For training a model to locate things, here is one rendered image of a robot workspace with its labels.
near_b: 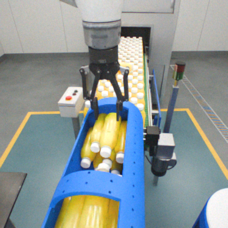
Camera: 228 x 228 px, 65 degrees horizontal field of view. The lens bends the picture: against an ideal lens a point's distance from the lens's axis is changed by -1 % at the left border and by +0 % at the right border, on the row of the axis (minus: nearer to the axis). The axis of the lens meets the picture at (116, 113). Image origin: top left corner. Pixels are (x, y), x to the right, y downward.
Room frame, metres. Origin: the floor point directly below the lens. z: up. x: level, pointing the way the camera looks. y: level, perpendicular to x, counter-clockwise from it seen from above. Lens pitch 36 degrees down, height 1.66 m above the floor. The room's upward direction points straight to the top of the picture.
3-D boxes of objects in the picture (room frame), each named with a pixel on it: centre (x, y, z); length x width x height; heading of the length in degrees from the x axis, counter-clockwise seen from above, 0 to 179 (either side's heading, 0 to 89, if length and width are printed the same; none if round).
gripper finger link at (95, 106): (0.47, 0.06, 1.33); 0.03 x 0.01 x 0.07; 174
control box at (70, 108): (0.97, 0.28, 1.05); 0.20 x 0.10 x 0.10; 174
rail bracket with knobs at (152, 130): (0.75, -0.19, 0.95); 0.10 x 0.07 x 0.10; 84
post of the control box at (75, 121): (0.97, 0.28, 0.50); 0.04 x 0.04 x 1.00; 84
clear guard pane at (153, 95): (1.33, -0.33, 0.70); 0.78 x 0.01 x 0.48; 174
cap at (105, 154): (0.46, 0.04, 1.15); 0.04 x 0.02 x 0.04; 82
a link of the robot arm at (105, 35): (0.47, 0.03, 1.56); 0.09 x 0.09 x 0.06
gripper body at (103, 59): (0.47, 0.03, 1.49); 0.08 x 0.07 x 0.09; 84
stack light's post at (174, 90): (1.07, -0.39, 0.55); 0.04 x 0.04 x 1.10; 84
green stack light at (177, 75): (1.07, -0.39, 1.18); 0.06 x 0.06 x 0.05
